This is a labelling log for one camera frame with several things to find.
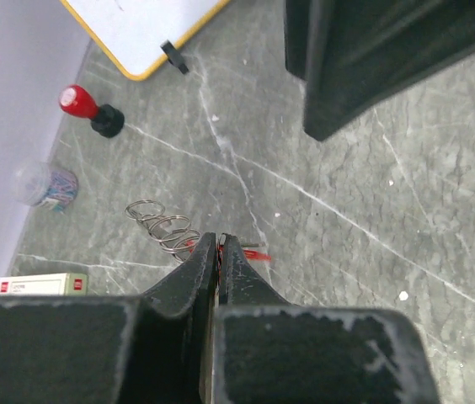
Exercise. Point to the white staples box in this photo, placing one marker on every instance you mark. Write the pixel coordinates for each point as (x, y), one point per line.
(45, 284)

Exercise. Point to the small whiteboard wood frame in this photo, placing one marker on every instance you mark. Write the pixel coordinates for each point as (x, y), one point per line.
(131, 33)

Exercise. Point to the red black stamp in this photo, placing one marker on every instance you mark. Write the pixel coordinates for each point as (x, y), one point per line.
(104, 119)

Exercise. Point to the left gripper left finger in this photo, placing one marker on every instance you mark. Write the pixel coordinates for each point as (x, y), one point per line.
(143, 348)

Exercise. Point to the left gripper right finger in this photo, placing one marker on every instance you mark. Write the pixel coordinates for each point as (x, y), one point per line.
(267, 350)

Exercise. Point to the clear paperclip jar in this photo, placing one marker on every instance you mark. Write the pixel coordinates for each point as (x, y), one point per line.
(43, 185)

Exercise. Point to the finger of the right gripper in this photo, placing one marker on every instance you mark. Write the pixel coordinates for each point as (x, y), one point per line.
(354, 54)

